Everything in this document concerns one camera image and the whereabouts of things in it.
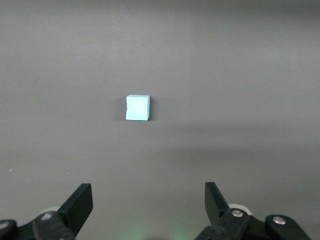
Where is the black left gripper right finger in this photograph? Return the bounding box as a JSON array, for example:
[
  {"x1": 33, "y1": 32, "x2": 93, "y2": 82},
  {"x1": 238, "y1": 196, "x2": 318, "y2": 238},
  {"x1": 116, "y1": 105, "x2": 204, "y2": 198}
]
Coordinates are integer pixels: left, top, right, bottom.
[{"x1": 194, "y1": 181, "x2": 251, "y2": 240}]

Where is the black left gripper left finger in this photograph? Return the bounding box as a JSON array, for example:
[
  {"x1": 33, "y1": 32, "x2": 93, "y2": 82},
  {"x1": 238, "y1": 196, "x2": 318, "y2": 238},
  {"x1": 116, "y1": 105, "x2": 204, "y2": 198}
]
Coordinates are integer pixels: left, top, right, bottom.
[{"x1": 31, "y1": 183, "x2": 94, "y2": 240}]

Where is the light blue foam block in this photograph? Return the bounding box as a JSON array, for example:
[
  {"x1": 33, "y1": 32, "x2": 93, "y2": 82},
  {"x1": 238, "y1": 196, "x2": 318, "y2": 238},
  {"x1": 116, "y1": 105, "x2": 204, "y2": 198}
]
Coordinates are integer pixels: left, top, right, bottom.
[{"x1": 124, "y1": 94, "x2": 152, "y2": 122}]

